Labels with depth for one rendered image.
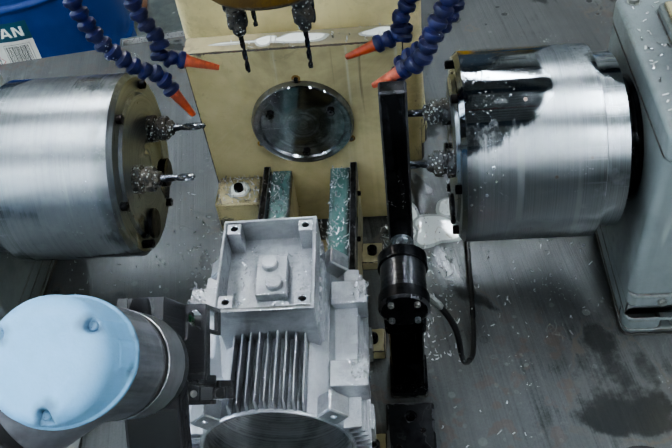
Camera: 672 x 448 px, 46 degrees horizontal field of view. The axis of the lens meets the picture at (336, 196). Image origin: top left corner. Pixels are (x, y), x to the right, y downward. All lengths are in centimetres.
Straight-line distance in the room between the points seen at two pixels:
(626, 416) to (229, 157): 66
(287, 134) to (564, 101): 42
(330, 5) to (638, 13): 42
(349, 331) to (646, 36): 52
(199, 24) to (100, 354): 83
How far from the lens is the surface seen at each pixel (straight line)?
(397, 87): 83
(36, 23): 255
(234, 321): 80
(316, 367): 82
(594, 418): 112
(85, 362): 47
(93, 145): 102
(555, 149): 96
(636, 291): 113
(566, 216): 100
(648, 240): 106
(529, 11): 176
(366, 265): 123
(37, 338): 48
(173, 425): 65
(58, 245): 109
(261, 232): 87
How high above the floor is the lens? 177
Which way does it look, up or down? 46 degrees down
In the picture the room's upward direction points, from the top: 8 degrees counter-clockwise
